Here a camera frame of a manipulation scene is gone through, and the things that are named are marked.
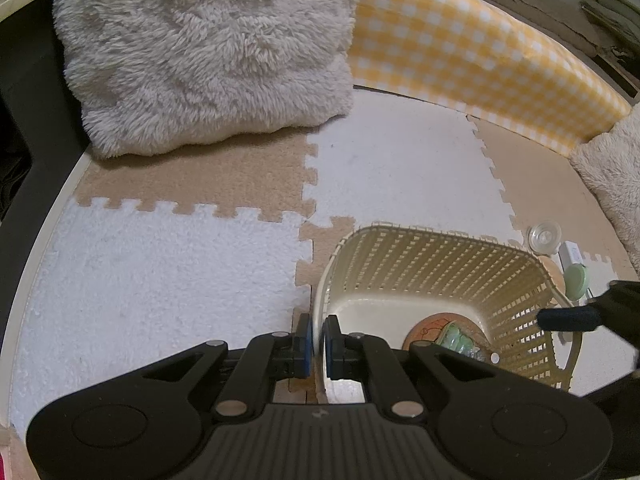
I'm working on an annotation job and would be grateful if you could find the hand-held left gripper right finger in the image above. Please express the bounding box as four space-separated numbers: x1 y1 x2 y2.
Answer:
321 315 506 418

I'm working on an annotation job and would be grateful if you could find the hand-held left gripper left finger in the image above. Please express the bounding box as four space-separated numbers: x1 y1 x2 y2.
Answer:
140 312 316 418

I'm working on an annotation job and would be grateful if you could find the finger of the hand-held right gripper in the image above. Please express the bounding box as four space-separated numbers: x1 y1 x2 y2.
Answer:
584 364 640 413
536 280 640 361

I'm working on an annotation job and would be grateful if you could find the green round case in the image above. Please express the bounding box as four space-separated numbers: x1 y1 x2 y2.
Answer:
562 264 592 301

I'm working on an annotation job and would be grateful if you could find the cream woven plastic basket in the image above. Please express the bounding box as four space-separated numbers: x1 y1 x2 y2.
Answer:
311 221 585 405

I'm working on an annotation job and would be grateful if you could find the white foam puzzle mat tile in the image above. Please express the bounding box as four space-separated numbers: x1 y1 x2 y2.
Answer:
560 252 640 396
10 195 313 433
302 87 523 256

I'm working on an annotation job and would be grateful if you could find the white charger adapter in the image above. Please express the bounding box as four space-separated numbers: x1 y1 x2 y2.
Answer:
557 241 586 268

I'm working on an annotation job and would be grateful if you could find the round brown coaster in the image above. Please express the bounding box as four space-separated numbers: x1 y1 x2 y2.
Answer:
402 312 488 356

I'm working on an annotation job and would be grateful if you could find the small fluffy cream cushion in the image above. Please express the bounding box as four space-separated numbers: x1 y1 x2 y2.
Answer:
570 105 640 276

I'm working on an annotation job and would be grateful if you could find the yellow checked padded bumper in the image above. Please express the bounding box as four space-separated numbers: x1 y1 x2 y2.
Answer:
347 0 632 158

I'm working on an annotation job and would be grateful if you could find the large fluffy cream cushion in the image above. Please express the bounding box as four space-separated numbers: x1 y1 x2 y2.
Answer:
52 0 363 161

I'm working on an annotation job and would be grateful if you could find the dark furniture panel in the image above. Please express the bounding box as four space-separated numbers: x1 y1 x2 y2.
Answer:
0 7 93 311

